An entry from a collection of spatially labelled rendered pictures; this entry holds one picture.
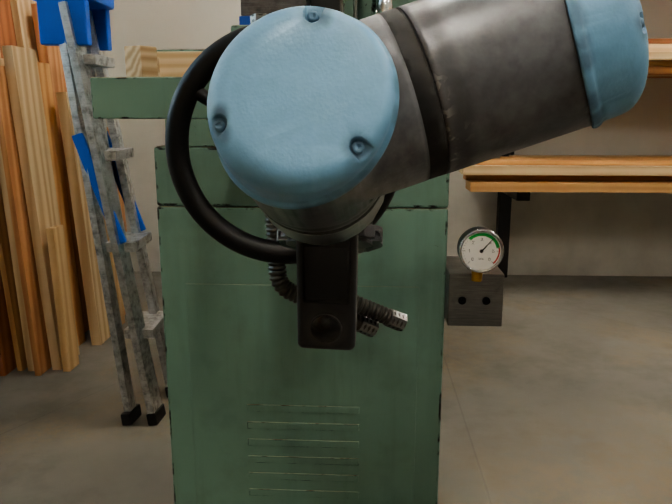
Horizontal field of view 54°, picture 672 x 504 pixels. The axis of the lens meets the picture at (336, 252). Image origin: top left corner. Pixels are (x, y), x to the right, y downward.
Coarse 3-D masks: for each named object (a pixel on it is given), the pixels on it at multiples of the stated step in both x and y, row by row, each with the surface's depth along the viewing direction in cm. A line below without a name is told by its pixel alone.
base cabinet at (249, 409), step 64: (192, 256) 101; (384, 256) 99; (192, 320) 103; (256, 320) 102; (192, 384) 105; (256, 384) 104; (320, 384) 104; (384, 384) 103; (192, 448) 108; (256, 448) 107; (320, 448) 106; (384, 448) 106
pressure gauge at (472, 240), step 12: (480, 228) 92; (468, 240) 92; (480, 240) 92; (492, 240) 91; (468, 252) 92; (492, 252) 92; (468, 264) 92; (480, 264) 92; (492, 264) 92; (480, 276) 95
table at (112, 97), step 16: (96, 80) 96; (112, 80) 96; (128, 80) 96; (144, 80) 96; (160, 80) 95; (176, 80) 95; (96, 96) 96; (112, 96) 96; (128, 96) 96; (144, 96) 96; (160, 96) 96; (96, 112) 97; (112, 112) 97; (128, 112) 97; (144, 112) 96; (160, 112) 96
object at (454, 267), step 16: (448, 256) 107; (448, 272) 97; (464, 272) 96; (496, 272) 96; (448, 288) 96; (464, 288) 96; (480, 288) 96; (496, 288) 96; (448, 304) 97; (464, 304) 96; (480, 304) 96; (496, 304) 96; (448, 320) 97; (464, 320) 97; (480, 320) 97; (496, 320) 97
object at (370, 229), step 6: (366, 228) 52; (372, 228) 53; (282, 234) 53; (360, 234) 52; (366, 234) 52; (372, 234) 53; (288, 240) 53; (294, 240) 53; (360, 240) 52; (366, 240) 53; (294, 246) 56; (360, 246) 55; (366, 246) 55
